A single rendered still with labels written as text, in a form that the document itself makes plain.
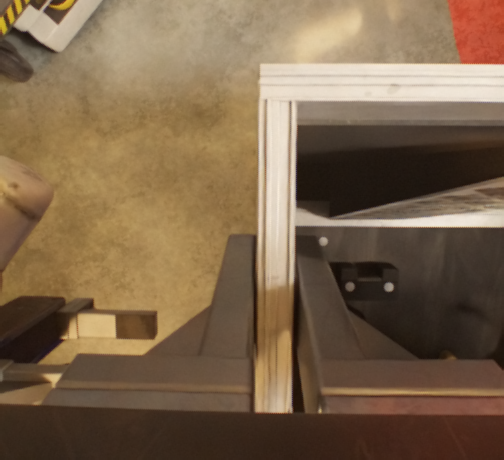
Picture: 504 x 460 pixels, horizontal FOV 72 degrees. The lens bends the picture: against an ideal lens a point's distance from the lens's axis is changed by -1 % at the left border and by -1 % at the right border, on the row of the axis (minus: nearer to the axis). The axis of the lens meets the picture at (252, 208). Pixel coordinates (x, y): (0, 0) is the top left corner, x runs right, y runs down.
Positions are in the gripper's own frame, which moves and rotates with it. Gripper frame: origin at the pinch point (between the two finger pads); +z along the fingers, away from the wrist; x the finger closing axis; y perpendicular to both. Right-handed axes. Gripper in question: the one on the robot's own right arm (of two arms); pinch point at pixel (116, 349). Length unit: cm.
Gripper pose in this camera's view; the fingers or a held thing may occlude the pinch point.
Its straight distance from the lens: 35.5
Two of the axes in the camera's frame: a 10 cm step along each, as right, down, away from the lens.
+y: 0.0, 9.9, 1.1
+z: 10.0, 0.1, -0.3
